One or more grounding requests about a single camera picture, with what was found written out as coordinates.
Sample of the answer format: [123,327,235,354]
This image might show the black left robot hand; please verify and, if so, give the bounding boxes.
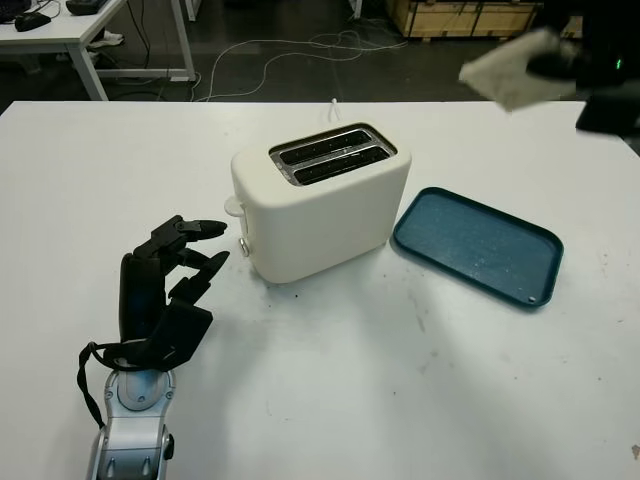
[118,214,231,346]

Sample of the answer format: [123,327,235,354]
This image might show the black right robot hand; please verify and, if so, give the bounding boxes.
[527,38,640,135]

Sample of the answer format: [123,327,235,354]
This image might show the slice of bread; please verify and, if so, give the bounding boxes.
[458,27,576,114]

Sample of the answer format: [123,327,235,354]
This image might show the white two-slot toaster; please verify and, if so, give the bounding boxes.
[223,121,414,286]

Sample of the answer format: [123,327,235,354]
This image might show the teal plastic tray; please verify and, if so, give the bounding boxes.
[389,186,565,314]

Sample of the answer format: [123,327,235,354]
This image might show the wooden crate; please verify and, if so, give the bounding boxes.
[393,0,545,39]

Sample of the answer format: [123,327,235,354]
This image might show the white shoes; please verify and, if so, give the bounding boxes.
[89,29,124,50]

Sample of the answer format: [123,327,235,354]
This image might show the white office desk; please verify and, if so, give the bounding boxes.
[0,0,197,102]

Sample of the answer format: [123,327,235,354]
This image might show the black desk device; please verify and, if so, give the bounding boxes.
[66,0,109,15]

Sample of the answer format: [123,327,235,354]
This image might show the black computer mouse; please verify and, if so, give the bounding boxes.
[13,13,52,33]

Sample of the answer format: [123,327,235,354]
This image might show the black keyboard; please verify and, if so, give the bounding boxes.
[0,0,27,24]

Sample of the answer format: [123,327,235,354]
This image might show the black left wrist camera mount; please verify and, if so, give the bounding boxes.
[107,299,214,374]

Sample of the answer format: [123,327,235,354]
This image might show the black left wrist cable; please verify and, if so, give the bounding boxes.
[75,341,137,431]

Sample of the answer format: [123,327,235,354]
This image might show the white cable on floor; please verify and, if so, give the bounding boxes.
[192,28,409,104]

